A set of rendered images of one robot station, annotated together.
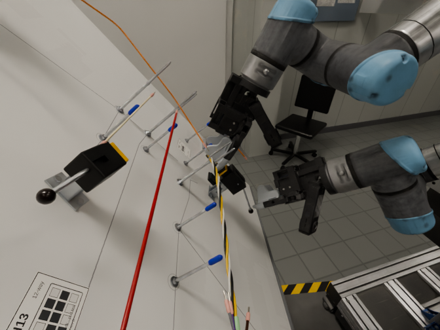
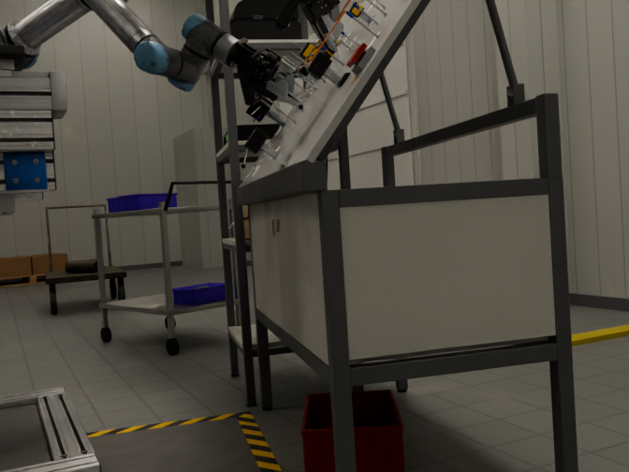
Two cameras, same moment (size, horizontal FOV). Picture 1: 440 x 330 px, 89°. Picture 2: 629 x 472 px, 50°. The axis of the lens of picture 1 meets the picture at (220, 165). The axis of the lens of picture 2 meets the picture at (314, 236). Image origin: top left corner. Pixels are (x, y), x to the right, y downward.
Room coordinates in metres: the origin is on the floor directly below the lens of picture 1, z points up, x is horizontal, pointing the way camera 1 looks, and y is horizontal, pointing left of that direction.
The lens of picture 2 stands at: (2.19, -0.34, 0.75)
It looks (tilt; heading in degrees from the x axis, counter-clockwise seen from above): 2 degrees down; 171
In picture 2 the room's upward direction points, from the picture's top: 4 degrees counter-clockwise
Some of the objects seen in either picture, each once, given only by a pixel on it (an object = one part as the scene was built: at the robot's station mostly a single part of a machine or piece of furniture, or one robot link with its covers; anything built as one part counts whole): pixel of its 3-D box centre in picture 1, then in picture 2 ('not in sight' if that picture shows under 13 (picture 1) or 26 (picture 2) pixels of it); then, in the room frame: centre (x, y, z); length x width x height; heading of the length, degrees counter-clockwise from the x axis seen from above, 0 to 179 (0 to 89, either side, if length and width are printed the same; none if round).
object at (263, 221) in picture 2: not in sight; (266, 260); (-0.14, -0.16, 0.60); 0.55 x 0.02 x 0.39; 5
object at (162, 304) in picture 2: not in sight; (168, 264); (-2.16, -0.61, 0.49); 1.04 x 0.61 x 0.98; 30
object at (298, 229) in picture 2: not in sight; (299, 271); (0.41, -0.11, 0.60); 0.55 x 0.03 x 0.39; 5
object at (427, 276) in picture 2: not in sight; (373, 257); (0.11, 0.16, 0.60); 1.17 x 0.58 x 0.40; 5
